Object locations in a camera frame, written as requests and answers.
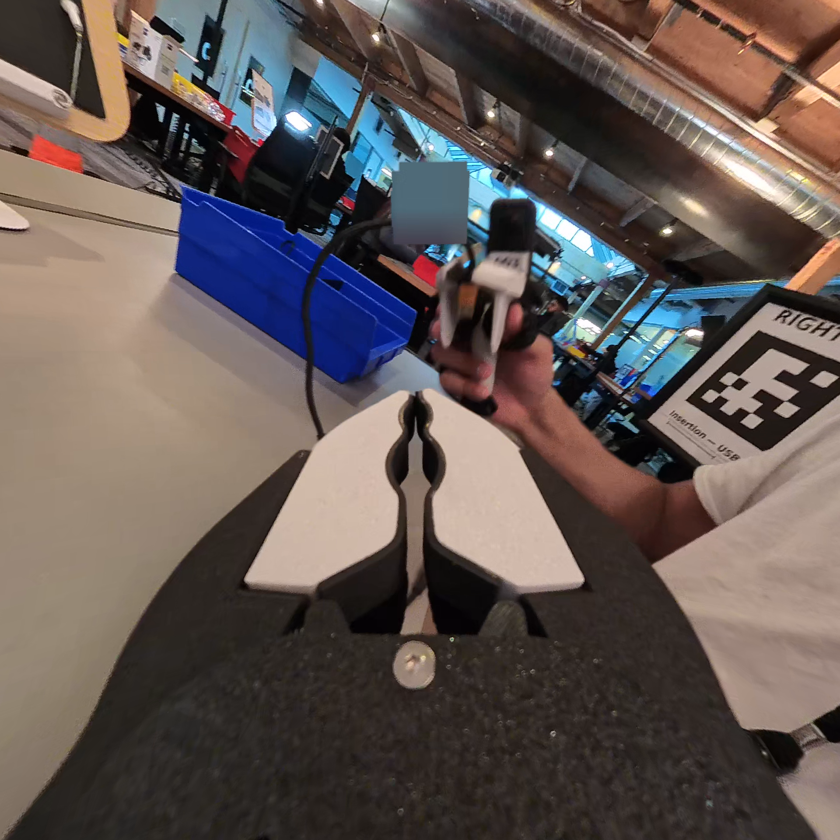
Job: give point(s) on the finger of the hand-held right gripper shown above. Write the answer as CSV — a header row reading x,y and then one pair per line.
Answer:
x,y
449,308
482,308

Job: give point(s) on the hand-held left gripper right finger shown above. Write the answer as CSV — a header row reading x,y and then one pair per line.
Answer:
x,y
505,525

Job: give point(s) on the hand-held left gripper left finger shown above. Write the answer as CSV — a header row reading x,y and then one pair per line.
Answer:
x,y
329,525

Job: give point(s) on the blue plastic bin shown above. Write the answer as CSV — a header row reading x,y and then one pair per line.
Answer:
x,y
289,288

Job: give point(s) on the person's right forearm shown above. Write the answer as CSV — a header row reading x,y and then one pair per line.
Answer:
x,y
604,466

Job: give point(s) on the grey desk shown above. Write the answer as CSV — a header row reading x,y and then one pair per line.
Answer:
x,y
131,420

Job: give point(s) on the person's right hand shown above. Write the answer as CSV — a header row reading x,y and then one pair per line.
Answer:
x,y
519,373

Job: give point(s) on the person's white shirt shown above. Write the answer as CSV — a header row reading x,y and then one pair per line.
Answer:
x,y
775,591

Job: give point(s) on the printed tag sign stand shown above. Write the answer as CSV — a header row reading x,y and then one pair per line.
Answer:
x,y
761,373

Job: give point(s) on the wooden background table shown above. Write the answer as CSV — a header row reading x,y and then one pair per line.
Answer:
x,y
177,98

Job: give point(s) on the orange traffic cone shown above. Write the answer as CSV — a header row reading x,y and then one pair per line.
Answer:
x,y
55,155

